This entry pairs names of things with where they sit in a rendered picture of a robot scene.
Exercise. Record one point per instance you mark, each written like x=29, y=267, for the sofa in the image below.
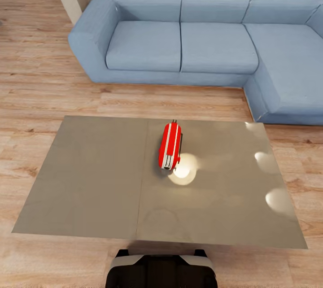
x=272, y=49

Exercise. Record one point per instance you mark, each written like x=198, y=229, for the radio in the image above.
x=169, y=153

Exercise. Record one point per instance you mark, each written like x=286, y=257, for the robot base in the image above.
x=161, y=271

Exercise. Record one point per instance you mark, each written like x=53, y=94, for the coffee table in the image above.
x=101, y=178

